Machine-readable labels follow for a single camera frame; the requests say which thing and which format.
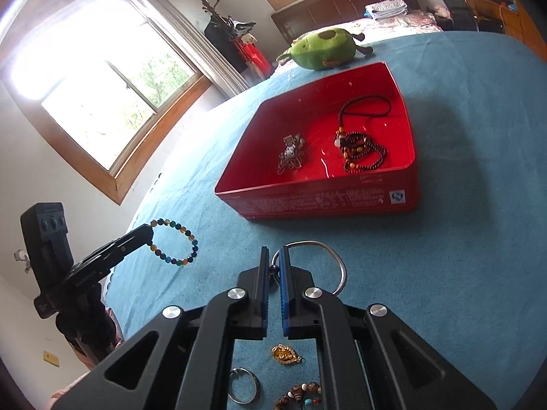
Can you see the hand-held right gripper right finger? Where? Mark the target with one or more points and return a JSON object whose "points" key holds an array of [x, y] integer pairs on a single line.
{"points": [[285, 299]]}

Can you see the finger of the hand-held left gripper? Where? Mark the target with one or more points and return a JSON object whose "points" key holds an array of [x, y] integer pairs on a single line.
{"points": [[124, 245]]}

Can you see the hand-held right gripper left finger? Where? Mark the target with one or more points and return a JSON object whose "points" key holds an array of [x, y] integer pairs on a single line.
{"points": [[265, 299]]}

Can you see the thin silver bangle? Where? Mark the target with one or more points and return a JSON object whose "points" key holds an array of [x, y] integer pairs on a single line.
{"points": [[342, 271]]}

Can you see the red tin box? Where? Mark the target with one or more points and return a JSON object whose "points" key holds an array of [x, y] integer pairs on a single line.
{"points": [[312, 205]]}

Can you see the gold pendant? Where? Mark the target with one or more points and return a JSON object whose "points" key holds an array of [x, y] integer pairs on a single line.
{"points": [[284, 353]]}

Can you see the wide dark bangle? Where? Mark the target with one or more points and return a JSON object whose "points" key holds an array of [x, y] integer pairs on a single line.
{"points": [[256, 388]]}

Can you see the blue tablecloth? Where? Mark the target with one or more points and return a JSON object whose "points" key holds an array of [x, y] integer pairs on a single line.
{"points": [[461, 205]]}

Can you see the white curtain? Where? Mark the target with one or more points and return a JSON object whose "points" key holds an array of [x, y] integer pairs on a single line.
{"points": [[192, 38]]}

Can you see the coat rack with clothes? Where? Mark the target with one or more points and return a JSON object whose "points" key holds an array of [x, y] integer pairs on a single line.
{"points": [[233, 38]]}

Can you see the green plush toy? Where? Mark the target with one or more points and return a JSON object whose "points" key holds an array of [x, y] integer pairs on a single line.
{"points": [[324, 49]]}

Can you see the dark wooden headboard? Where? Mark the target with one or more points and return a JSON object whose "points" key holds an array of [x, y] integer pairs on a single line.
{"points": [[337, 4]]}

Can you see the folded patterned blanket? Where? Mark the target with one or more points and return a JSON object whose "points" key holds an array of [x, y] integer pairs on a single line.
{"points": [[386, 9]]}

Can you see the pink plush toy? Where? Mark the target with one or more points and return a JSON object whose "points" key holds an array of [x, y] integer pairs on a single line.
{"points": [[440, 10]]}

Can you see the black office chair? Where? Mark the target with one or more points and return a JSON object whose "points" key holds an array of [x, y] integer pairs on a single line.
{"points": [[459, 8]]}

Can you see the wooden desk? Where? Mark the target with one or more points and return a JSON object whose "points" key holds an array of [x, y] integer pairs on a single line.
{"points": [[504, 17]]}

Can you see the yellow wall socket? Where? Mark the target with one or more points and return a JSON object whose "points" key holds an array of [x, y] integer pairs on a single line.
{"points": [[51, 358]]}

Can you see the large wooden frame window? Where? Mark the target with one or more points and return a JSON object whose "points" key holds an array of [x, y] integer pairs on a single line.
{"points": [[98, 106]]}

